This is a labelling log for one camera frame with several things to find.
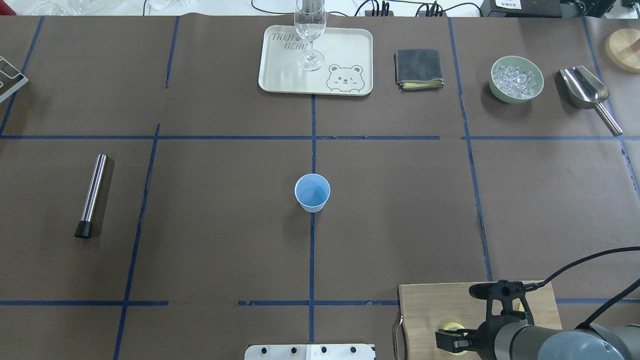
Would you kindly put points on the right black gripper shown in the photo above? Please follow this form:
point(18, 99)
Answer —
point(486, 339)

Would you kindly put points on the yellow lemon half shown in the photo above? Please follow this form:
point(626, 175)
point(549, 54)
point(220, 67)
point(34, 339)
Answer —
point(454, 326)

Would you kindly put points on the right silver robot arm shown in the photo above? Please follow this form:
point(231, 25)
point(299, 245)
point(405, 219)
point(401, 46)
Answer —
point(515, 341)

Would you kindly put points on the light blue plastic cup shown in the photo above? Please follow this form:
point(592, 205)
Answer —
point(312, 191)

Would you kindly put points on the wooden cup tree stand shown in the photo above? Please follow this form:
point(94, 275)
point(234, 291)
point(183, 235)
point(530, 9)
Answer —
point(623, 49)

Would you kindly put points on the white cup rack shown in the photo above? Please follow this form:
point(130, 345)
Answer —
point(11, 79)

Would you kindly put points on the bamboo cutting board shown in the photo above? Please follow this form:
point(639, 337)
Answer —
point(424, 308)

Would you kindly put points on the green bowl of ice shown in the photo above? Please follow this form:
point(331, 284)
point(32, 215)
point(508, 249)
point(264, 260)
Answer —
point(515, 80)

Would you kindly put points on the grey yellow folded cloth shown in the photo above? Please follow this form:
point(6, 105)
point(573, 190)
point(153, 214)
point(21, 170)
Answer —
point(418, 68)

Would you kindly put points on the steel ice scoop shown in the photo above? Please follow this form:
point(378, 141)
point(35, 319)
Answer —
point(586, 91)

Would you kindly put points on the cream bear tray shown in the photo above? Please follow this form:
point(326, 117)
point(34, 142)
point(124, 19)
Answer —
point(347, 69)

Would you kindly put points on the black usb hub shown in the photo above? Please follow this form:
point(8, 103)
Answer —
point(380, 9)

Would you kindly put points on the clear wine glass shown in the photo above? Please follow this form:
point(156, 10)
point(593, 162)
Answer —
point(310, 20)

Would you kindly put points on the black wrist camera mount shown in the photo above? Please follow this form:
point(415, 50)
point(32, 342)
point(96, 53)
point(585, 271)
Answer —
point(505, 302)

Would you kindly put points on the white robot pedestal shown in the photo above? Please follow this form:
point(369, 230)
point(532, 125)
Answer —
point(331, 351)

